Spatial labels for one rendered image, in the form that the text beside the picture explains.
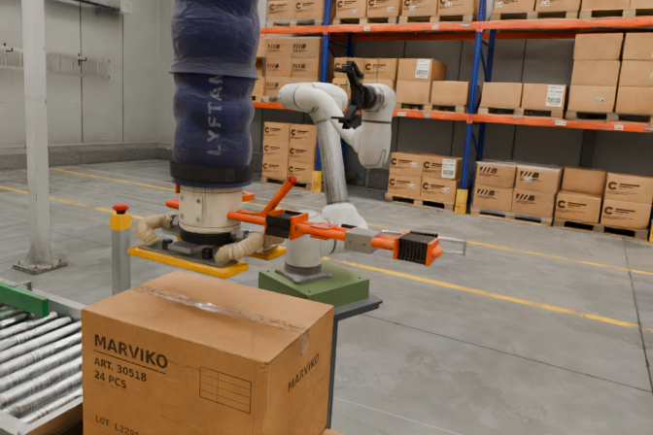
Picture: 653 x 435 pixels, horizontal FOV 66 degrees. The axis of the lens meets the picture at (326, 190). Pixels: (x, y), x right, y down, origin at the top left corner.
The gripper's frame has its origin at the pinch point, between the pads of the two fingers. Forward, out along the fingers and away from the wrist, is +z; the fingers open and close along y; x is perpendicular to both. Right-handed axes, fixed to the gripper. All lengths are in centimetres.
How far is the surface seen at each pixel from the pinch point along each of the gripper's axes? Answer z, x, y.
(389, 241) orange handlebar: 25, -27, 34
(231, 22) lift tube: 28.5, 16.8, -15.1
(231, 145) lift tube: 26.6, 17.1, 15.2
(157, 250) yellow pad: 35, 34, 45
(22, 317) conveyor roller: 3, 146, 104
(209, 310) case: 25, 25, 63
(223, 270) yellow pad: 36, 11, 45
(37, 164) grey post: -137, 344, 65
